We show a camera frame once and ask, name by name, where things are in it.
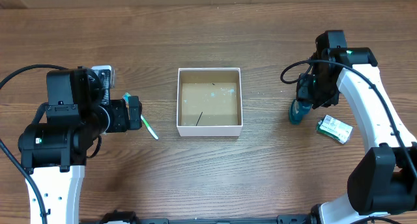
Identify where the blue mouthwash bottle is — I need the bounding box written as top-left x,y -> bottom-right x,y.
289,99 -> 312,124

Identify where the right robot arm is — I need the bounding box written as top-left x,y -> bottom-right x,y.
289,31 -> 416,223

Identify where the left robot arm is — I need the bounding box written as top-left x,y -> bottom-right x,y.
18,65 -> 142,223

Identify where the green white toothbrush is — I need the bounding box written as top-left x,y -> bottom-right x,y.
123,92 -> 159,140

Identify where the green white soap packet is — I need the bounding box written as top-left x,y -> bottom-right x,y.
316,115 -> 353,144

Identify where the black stick in box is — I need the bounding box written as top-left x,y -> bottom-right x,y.
195,111 -> 203,126

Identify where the white cardboard box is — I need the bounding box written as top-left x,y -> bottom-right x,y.
176,68 -> 243,137

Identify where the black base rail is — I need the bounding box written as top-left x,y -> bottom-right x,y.
80,210 -> 319,224

